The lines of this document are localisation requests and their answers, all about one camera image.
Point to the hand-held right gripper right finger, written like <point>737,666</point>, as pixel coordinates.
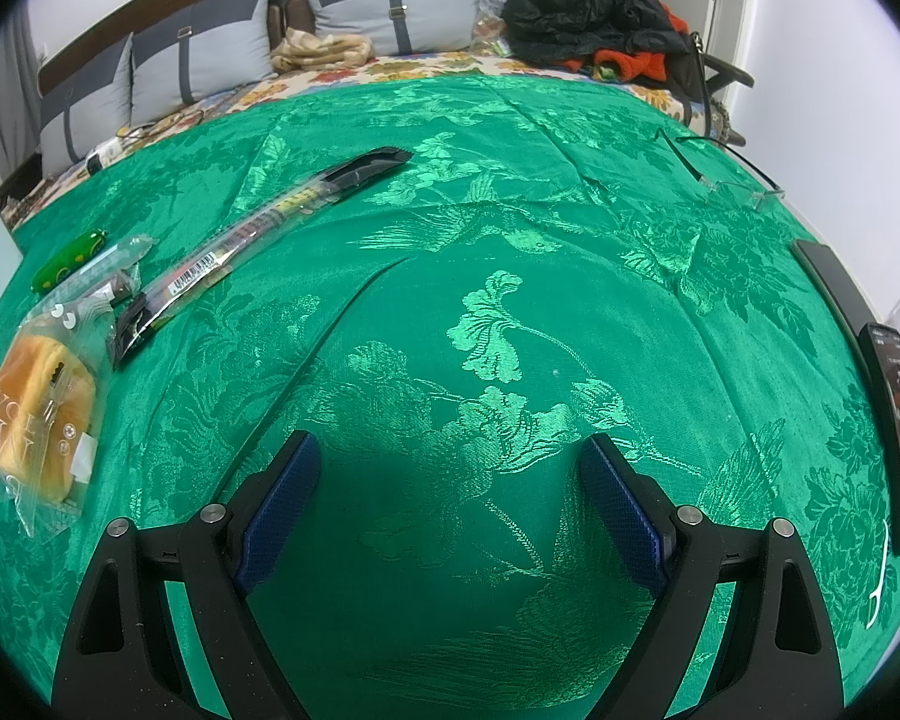
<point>622,510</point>

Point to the black smartphone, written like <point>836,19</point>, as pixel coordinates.
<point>832,277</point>

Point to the clear frame glasses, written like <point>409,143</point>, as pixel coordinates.
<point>682,157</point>

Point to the white floss pick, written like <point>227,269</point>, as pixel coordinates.
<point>879,585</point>

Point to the clear plastic bag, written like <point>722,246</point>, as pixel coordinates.
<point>493,30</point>

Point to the orange-red garment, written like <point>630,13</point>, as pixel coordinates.
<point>622,60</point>

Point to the black chair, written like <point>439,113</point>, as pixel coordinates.
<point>731,73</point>

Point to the grey curtain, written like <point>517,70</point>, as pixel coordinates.
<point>4,90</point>

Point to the green patterned tablecloth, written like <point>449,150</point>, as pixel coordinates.
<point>457,240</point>

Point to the green pickle toy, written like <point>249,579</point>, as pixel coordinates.
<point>67,259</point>

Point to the long black packaged tool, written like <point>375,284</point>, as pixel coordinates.
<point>270,210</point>

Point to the clear packet with dark snack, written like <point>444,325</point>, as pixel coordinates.
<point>116,270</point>

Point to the white charger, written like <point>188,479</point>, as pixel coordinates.
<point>97,160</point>

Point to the beige folded blanket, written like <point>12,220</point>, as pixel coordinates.
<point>322,51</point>

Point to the black jacket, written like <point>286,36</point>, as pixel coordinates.
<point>570,7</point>

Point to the bread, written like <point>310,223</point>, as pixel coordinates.
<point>41,382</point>

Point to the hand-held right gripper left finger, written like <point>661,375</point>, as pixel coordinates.
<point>281,510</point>

